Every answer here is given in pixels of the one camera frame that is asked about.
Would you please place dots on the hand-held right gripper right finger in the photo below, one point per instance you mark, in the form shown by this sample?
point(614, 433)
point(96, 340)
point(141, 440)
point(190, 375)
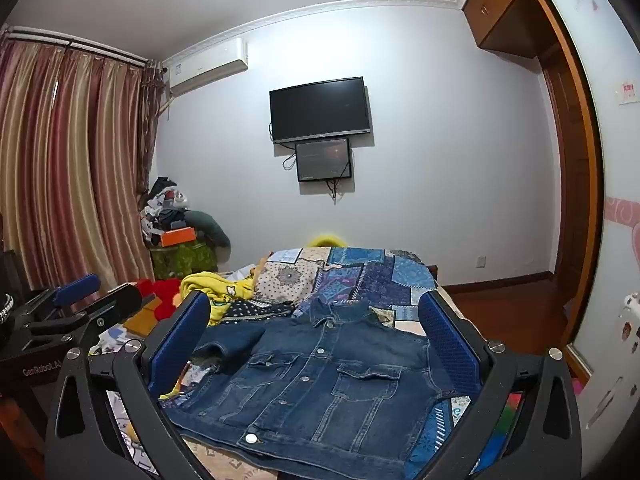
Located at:
point(446, 341)

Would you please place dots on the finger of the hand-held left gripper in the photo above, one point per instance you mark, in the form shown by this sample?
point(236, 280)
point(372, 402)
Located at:
point(77, 289)
point(117, 305)

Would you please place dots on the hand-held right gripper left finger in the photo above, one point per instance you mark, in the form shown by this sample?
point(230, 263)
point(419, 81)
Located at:
point(184, 332)

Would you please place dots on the blue denim jacket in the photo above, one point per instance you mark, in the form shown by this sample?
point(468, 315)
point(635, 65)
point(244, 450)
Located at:
point(310, 375)

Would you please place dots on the pile of mixed clothes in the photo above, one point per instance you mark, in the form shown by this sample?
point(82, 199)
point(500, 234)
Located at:
point(162, 205)

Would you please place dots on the brown cardboard box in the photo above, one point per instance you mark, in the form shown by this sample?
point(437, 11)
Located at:
point(144, 317)

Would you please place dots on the white cartoon bedsheet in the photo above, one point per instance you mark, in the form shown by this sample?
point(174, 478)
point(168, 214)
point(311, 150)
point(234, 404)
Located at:
point(114, 342)

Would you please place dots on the red cloth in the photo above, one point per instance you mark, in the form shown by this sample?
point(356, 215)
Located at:
point(165, 292)

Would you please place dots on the yellow cartoon cloth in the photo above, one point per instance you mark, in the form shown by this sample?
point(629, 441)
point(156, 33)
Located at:
point(210, 284)

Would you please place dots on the dark patterned cloth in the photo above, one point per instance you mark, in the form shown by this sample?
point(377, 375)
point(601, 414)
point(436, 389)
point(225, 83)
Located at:
point(250, 310)

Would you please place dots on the green patterned cloth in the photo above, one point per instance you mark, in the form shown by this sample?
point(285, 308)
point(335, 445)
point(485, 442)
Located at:
point(185, 260)

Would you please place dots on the orange box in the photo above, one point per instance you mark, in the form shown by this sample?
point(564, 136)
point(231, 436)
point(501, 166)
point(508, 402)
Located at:
point(179, 236)

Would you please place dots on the colourful cloth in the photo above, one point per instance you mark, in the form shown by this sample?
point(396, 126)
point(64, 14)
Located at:
point(510, 410)

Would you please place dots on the dark grey cushion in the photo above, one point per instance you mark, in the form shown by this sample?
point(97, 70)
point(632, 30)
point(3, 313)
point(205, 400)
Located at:
point(207, 225)

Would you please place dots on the blue patchwork bedspread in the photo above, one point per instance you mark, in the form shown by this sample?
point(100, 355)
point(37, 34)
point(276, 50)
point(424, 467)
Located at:
point(350, 272)

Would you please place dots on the striped red gold curtain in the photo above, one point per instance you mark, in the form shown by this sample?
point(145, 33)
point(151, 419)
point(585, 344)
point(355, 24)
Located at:
point(65, 160)

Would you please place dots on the yellow plush item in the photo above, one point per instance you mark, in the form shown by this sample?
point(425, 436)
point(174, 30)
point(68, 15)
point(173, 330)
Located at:
point(327, 240)

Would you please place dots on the curtain rod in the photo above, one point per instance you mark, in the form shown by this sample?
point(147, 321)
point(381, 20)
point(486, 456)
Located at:
point(100, 51)

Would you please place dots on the white door with stickers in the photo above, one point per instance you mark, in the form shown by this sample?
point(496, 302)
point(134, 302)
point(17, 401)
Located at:
point(617, 170)

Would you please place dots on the white air conditioner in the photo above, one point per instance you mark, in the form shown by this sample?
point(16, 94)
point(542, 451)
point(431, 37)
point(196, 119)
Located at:
point(207, 67)

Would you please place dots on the wooden upper cabinet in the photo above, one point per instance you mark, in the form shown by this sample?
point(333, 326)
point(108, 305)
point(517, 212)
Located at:
point(500, 7)

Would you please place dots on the white wall socket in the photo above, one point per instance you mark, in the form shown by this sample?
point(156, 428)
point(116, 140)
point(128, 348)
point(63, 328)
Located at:
point(480, 262)

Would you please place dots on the small black wall monitor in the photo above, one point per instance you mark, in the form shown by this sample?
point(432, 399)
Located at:
point(322, 159)

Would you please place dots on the black wall television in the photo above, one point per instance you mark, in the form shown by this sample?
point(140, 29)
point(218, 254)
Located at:
point(320, 109)

